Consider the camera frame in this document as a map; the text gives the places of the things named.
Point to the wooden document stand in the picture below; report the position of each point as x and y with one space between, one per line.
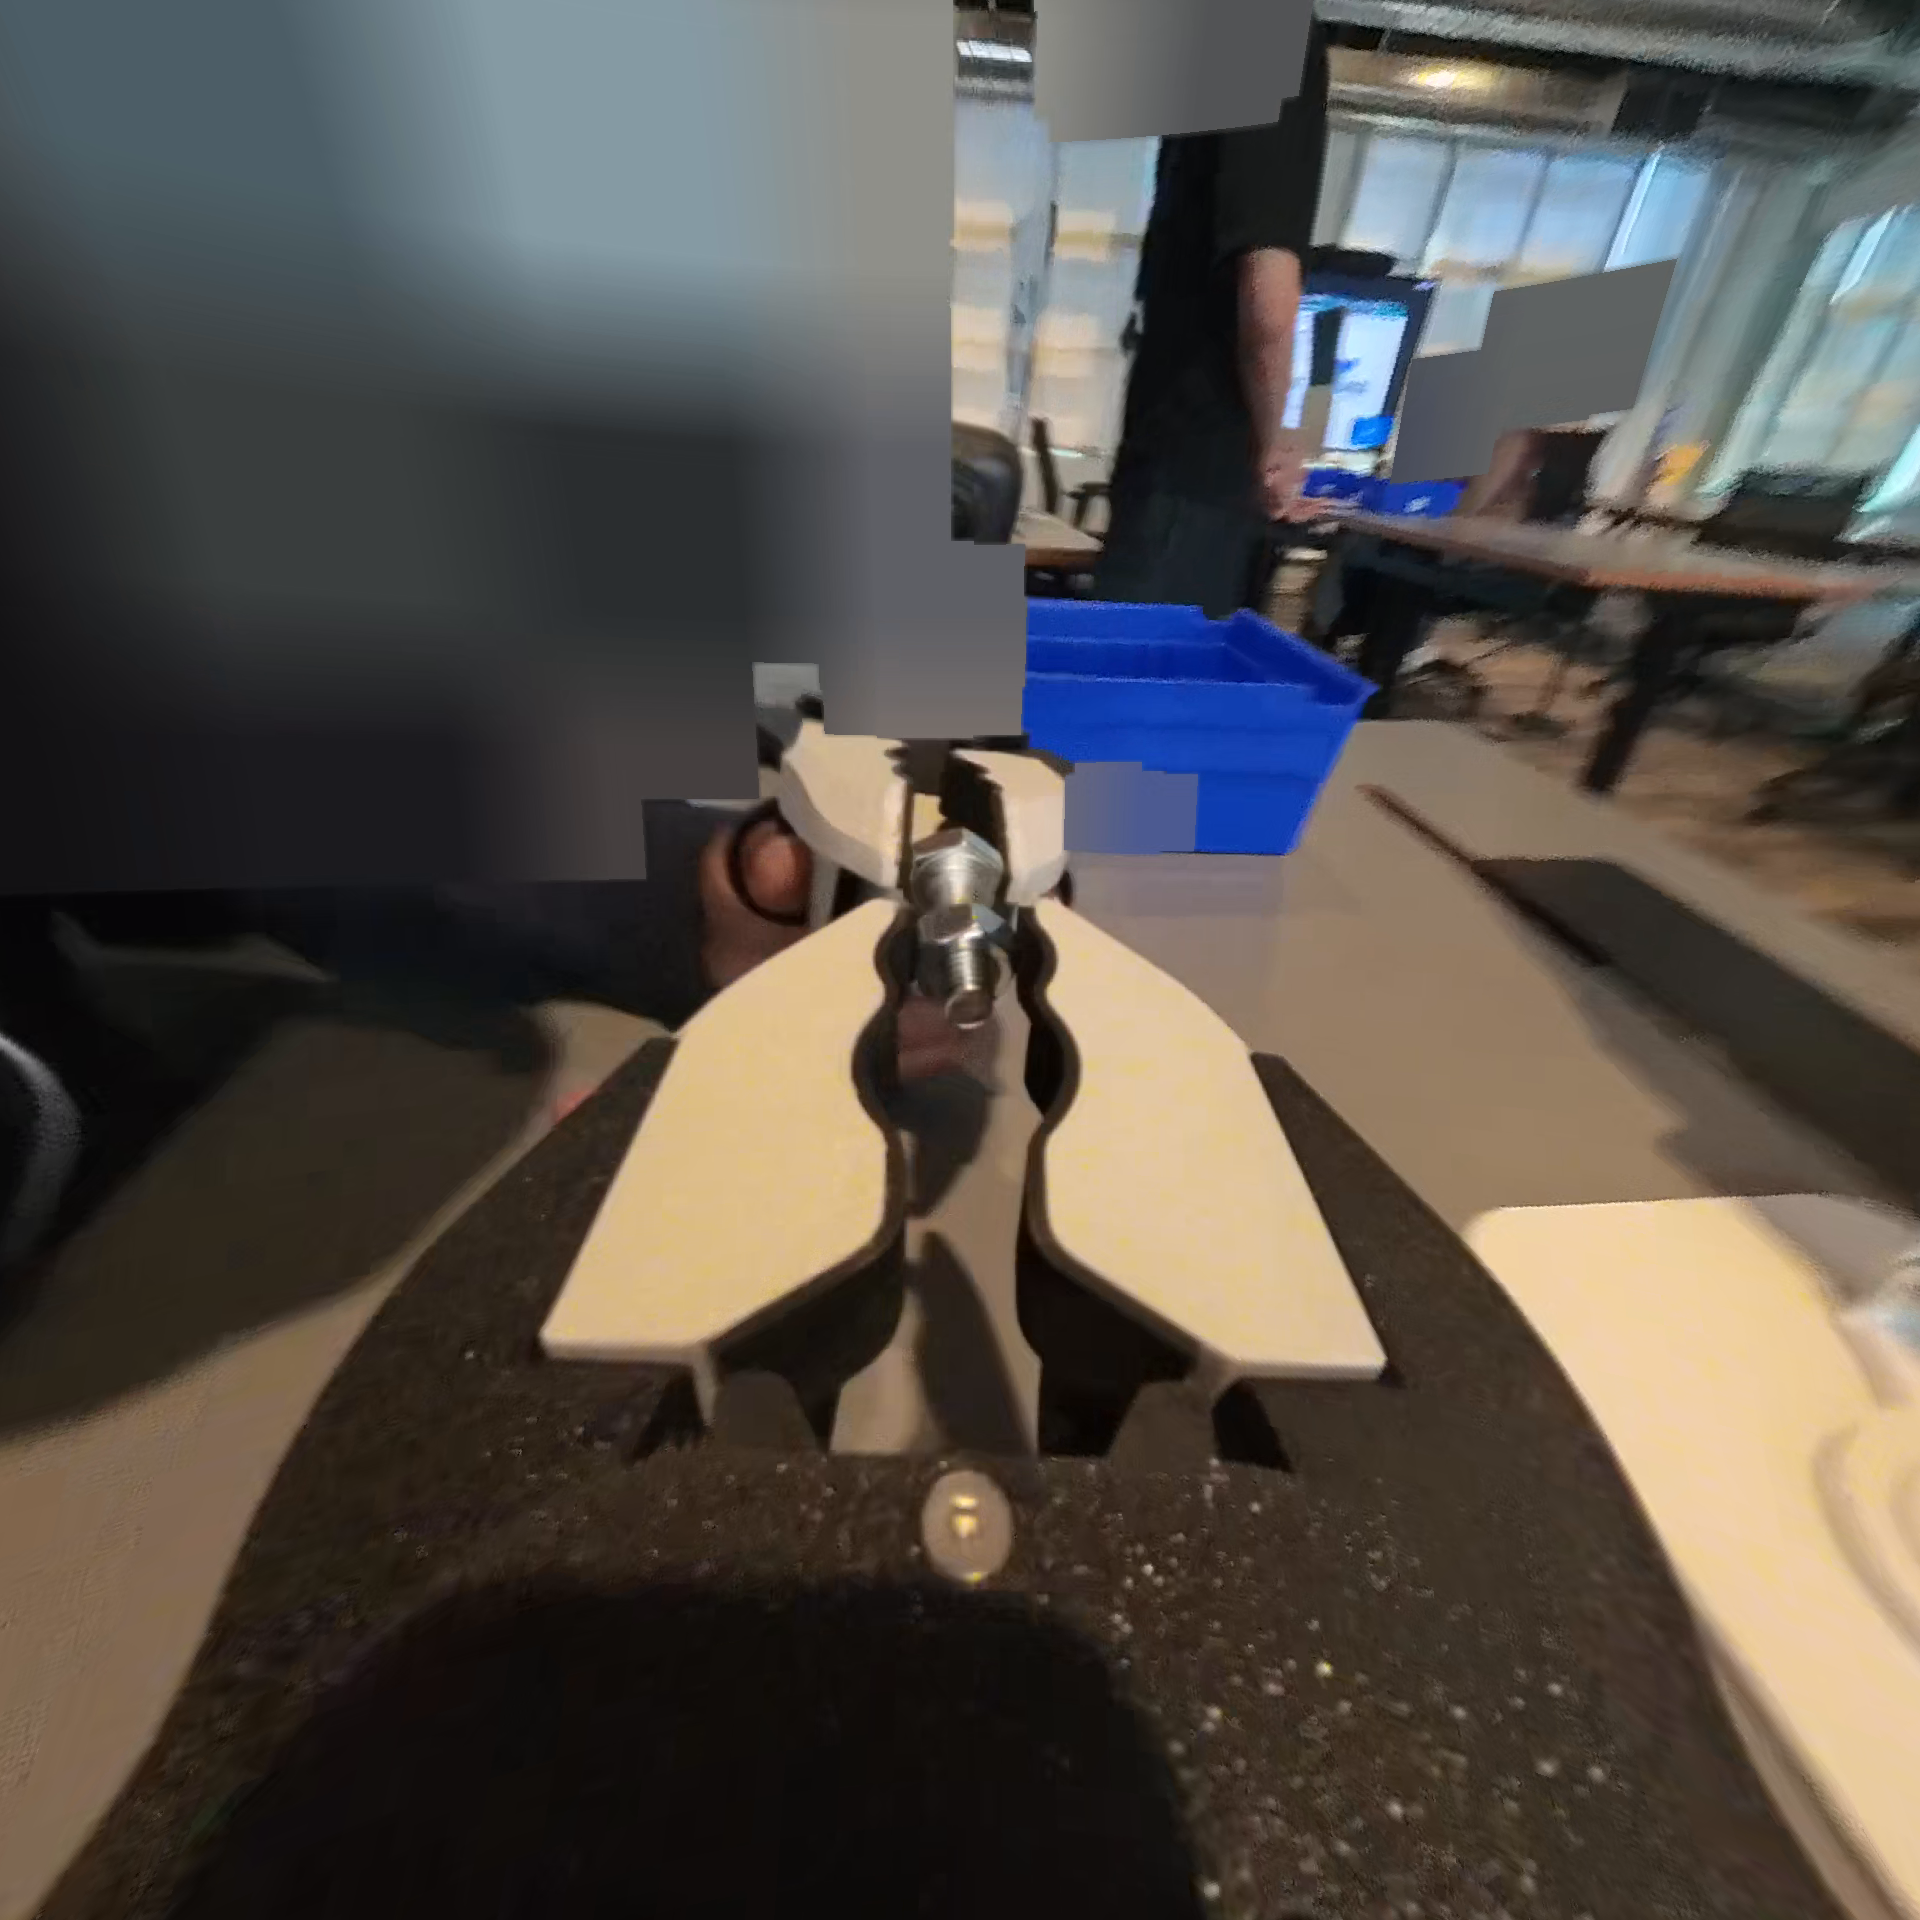
1681 1426

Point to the small blue storage bin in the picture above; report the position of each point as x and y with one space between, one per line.
1387 492

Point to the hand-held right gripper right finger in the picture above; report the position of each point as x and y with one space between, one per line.
1184 1186

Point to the blue plastic bin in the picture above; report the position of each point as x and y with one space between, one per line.
1171 704

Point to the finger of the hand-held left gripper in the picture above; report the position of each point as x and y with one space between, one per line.
1038 834
855 804

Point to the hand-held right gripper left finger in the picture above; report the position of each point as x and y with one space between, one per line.
750 1186

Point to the person's left forearm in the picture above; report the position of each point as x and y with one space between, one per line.
585 946

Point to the long wooden office table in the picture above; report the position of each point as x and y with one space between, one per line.
1621 563

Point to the black office chair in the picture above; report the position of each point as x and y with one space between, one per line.
987 480

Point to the steel bolt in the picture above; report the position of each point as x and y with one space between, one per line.
960 863

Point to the person's left hand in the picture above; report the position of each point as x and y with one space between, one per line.
765 885

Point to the large display screen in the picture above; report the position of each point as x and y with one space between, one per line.
1359 359

